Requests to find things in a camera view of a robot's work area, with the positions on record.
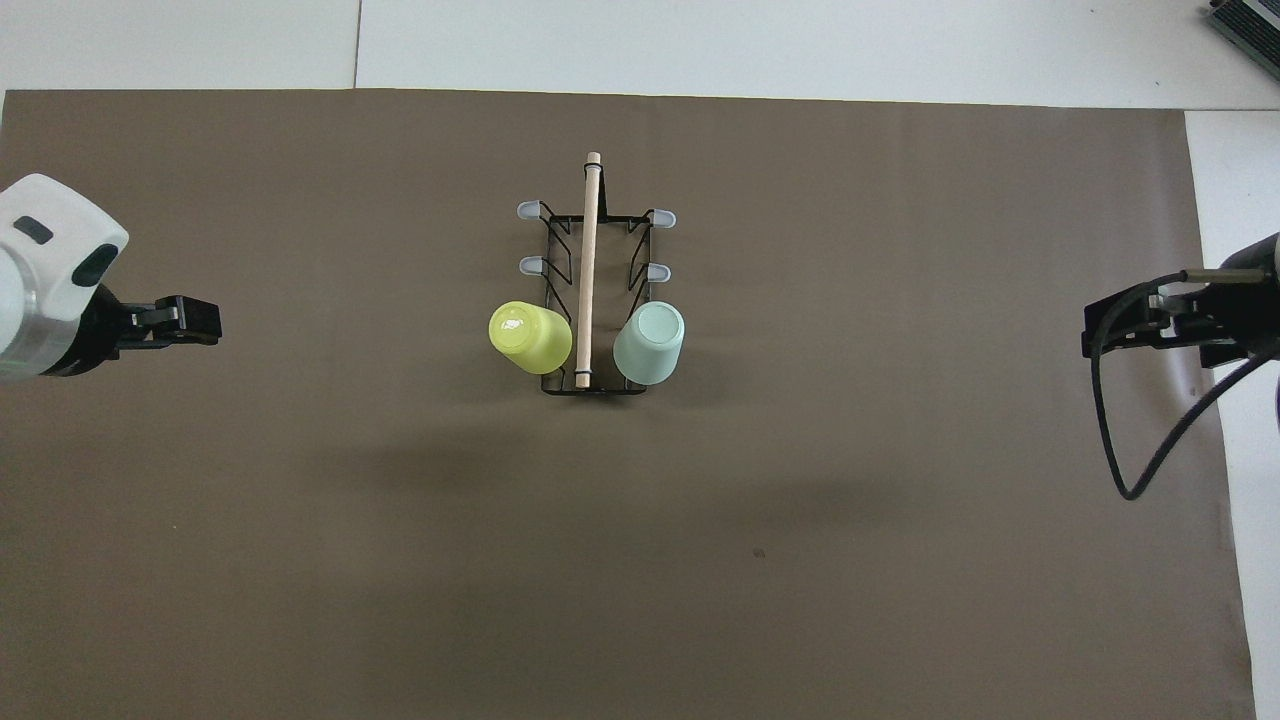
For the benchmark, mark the yellow plastic cup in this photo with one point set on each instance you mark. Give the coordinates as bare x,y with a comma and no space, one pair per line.
530,335

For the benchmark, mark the grey ribbed device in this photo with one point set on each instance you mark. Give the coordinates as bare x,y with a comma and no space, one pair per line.
1250,30

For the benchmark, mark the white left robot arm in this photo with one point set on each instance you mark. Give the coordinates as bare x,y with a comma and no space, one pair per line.
50,260

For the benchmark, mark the brown table mat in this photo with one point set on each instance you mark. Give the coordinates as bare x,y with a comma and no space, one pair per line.
400,550

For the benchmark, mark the pale green plastic cup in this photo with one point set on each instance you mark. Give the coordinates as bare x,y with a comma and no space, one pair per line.
650,345

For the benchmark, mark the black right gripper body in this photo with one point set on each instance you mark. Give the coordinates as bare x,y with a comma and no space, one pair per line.
1245,320

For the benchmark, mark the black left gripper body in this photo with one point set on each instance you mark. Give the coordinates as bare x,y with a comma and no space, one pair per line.
100,335

